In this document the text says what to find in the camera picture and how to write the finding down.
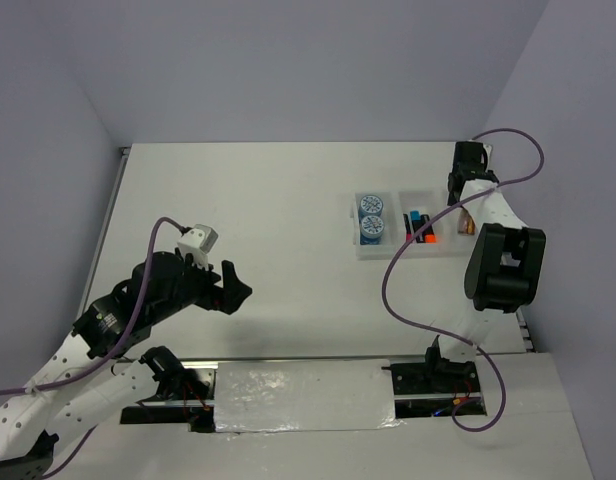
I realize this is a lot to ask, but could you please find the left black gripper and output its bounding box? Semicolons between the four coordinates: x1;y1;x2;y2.
151;249;253;322

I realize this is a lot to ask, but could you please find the pink capped crayon bottle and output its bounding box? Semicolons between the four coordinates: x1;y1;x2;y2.
457;208;477;236

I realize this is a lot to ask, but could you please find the blue highlighter marker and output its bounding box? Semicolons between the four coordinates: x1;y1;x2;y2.
409;210;425;237

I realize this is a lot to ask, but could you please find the orange highlighter marker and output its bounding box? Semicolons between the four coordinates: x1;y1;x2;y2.
418;214;437;244

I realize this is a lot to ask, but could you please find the pink highlighter marker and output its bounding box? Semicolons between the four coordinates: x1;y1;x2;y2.
403;213;413;241

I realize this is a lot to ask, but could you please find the blue slime jar labelled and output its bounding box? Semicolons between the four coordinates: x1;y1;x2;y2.
359;215;385;245

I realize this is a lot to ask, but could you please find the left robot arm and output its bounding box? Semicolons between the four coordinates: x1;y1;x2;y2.
0;251;252;479

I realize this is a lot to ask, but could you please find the white three-compartment tray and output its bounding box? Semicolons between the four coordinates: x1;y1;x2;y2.
351;189;475;260

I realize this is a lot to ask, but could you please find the silver foil sheet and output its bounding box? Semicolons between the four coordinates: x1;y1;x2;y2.
214;359;398;433

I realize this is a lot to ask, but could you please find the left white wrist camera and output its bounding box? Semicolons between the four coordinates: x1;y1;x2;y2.
177;224;219;269

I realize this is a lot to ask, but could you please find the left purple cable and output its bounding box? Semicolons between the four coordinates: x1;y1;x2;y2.
0;216;194;479

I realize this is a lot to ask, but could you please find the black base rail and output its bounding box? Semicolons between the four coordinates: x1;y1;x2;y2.
120;358;487;434

